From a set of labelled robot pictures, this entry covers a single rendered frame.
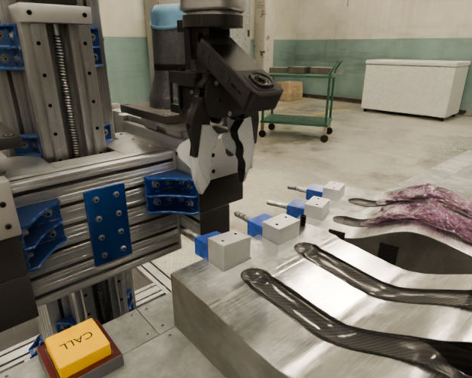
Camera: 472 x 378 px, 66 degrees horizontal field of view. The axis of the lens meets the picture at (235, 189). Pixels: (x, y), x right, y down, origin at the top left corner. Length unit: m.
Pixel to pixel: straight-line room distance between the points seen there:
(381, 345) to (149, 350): 0.29
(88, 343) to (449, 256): 0.54
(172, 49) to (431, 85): 6.34
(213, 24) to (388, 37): 7.84
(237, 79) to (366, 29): 8.07
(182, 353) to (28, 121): 0.64
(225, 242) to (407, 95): 6.75
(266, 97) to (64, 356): 0.38
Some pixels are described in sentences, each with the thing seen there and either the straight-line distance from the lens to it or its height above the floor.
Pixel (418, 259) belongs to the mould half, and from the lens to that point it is 0.68.
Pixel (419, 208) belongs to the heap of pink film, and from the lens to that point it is 0.70.
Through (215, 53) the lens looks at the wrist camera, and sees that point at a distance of 0.42.
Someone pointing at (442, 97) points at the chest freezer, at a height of 0.38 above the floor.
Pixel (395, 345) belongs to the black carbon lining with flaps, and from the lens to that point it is 0.41.
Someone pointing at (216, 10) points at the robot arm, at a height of 1.21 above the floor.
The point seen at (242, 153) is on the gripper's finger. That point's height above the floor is 1.04.
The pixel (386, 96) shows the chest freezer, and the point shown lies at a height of 0.32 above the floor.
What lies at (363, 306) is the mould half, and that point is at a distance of 0.48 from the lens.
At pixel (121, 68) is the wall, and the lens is 6.30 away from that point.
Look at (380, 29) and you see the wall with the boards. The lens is 8.31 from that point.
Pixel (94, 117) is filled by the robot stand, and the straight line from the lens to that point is 0.89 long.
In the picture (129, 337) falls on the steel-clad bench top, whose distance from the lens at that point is 0.56.
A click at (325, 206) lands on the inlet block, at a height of 0.88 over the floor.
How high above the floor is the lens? 1.18
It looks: 22 degrees down
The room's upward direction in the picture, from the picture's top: straight up
